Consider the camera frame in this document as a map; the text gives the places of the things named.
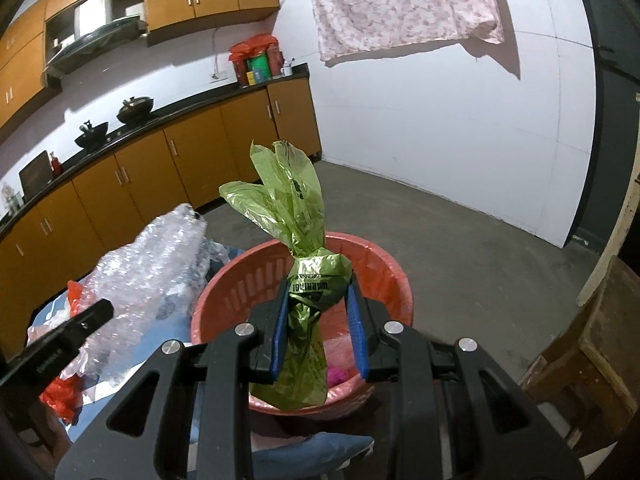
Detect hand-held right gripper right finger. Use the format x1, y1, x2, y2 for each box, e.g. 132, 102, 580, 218
345, 280, 586, 480

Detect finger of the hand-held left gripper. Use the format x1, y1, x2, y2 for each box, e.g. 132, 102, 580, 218
0, 299, 115, 401

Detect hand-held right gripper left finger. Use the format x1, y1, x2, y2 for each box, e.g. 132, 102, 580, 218
55, 272, 296, 480

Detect red plastic basket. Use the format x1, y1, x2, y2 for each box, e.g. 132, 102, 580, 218
190, 231, 415, 420

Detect red plastic bag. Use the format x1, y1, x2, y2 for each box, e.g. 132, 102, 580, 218
39, 280, 98, 425

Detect clear bubble wrap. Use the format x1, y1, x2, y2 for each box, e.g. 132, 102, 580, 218
82, 203, 236, 396

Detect green plastic bag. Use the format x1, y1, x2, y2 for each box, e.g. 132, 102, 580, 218
219, 140, 353, 408

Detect pink wrapper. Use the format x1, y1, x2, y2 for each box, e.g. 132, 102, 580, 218
325, 365, 358, 388

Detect blue striped cloth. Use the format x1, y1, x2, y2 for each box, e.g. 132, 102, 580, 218
30, 242, 376, 480

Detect glass jars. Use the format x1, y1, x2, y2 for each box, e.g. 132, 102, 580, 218
0, 182, 23, 216

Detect dark cutting board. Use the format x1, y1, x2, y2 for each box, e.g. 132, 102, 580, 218
18, 151, 53, 200

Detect orange base cabinets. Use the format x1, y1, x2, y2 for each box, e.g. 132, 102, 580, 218
0, 81, 322, 356

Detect black cooking pot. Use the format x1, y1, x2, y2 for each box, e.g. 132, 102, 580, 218
75, 120, 109, 152

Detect black wok with lid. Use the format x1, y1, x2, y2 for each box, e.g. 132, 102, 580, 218
116, 95, 155, 124

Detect black kitchen countertop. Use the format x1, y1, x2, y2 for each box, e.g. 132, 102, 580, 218
0, 62, 309, 241

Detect wooden stool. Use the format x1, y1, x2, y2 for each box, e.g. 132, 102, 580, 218
517, 255, 640, 461

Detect pale wooden plank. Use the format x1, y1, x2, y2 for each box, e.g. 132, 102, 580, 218
576, 157, 640, 308

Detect green box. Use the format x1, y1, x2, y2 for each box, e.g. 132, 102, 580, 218
245, 55, 273, 84

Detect red bag on counter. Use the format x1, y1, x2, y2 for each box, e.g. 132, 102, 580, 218
229, 34, 281, 86

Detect glass range hood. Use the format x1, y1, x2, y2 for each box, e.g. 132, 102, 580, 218
42, 0, 151, 78

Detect dark door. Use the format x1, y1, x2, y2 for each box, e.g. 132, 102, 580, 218
567, 0, 640, 256

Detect pink floral hanging cloth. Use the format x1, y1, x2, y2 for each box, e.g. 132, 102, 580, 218
301, 0, 506, 63

